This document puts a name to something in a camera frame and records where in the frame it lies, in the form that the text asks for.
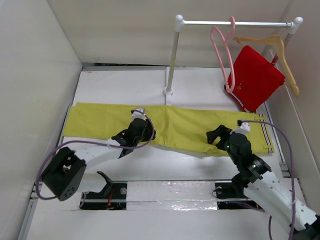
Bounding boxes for yellow-green trousers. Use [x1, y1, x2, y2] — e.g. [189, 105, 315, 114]
[62, 102, 275, 156]

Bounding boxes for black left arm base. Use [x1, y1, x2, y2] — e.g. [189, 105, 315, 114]
[79, 171, 128, 211]

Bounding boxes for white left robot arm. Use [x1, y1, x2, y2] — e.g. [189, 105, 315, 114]
[40, 118, 156, 202]

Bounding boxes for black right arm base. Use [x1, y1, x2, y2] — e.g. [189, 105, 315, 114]
[211, 181, 263, 211]

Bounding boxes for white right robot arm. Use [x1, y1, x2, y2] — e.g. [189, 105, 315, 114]
[206, 120, 320, 240]

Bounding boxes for pink plastic hanger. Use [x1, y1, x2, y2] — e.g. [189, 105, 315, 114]
[209, 16, 236, 93]

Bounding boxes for wooden hanger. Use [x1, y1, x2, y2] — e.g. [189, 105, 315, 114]
[233, 35, 300, 96]

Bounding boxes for white metal clothes rack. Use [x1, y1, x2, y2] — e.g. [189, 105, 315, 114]
[163, 14, 304, 105]

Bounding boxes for red folded shorts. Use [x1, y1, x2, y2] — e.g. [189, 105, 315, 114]
[228, 45, 285, 113]

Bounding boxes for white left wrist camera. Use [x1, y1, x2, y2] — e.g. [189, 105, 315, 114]
[130, 107, 147, 121]

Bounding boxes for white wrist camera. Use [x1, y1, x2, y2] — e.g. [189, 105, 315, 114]
[234, 120, 251, 135]
[130, 107, 147, 121]

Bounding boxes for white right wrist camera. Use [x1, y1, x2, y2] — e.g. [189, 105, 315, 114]
[234, 120, 251, 135]

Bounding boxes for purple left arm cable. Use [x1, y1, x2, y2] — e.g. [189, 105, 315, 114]
[36, 108, 156, 201]

